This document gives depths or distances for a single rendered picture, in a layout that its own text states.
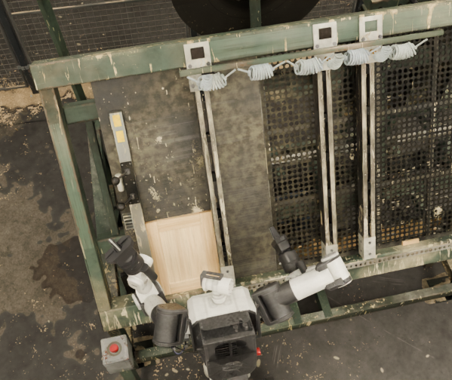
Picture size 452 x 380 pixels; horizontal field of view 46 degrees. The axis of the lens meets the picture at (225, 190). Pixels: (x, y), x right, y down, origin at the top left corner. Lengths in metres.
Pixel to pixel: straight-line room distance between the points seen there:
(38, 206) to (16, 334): 0.97
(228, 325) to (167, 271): 0.64
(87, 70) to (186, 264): 1.03
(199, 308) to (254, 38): 1.10
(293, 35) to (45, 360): 2.50
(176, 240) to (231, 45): 0.94
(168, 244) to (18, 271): 1.66
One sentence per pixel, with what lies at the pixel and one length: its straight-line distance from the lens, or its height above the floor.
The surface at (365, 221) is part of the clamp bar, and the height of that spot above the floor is 1.11.
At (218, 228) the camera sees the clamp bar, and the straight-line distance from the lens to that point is 2.48.
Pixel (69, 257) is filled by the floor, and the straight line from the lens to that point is 3.91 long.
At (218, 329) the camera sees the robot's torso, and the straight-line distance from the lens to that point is 2.08.
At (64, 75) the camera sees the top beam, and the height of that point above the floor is 1.90.
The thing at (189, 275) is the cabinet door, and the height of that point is 0.96.
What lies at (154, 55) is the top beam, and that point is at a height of 1.92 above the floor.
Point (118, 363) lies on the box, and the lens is 2.61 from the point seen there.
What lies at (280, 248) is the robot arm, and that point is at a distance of 2.38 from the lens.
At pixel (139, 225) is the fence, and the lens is 2.47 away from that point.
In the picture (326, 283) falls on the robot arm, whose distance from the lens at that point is 2.15.
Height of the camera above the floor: 3.37
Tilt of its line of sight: 57 degrees down
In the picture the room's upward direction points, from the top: 1 degrees counter-clockwise
